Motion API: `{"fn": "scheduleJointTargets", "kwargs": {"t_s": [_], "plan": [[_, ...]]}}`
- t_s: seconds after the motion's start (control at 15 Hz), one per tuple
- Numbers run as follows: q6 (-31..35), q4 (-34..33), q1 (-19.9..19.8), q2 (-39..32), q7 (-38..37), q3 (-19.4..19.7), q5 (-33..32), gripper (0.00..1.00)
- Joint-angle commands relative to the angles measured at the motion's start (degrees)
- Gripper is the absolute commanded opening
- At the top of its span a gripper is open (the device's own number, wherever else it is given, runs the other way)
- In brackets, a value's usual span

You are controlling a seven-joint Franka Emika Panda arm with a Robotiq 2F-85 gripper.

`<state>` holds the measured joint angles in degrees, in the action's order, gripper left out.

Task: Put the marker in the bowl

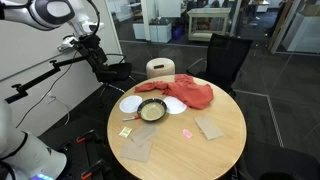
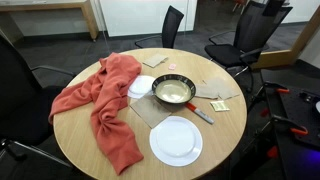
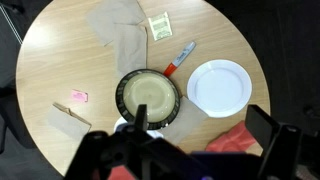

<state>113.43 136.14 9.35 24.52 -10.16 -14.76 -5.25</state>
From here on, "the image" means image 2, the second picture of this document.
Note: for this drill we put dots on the grey marker orange cap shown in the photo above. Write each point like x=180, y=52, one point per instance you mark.
x=200, y=113

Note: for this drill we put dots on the black bowl cream interior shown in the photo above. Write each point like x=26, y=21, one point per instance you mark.
x=173, y=91

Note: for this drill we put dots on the small white plate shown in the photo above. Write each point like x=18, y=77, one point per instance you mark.
x=141, y=86

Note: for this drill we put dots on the small pink eraser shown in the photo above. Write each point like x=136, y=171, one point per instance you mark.
x=172, y=66

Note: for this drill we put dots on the orange red fabric cloth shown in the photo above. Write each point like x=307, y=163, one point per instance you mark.
x=110, y=86

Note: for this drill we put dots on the large white plate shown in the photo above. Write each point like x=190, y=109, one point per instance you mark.
x=176, y=141

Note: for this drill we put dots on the black mesh office chair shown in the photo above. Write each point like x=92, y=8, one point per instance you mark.
x=253, y=30
x=171, y=26
x=20, y=100

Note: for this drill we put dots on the light wooden desk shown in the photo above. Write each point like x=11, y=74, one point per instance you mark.
x=88, y=16

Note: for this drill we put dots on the black orange bar clamp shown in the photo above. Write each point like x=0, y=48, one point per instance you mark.
x=299, y=130
x=282, y=90

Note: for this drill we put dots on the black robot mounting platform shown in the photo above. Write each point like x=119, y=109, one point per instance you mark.
x=290, y=106

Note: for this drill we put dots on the light wooden door frame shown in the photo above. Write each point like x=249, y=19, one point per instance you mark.
x=283, y=56

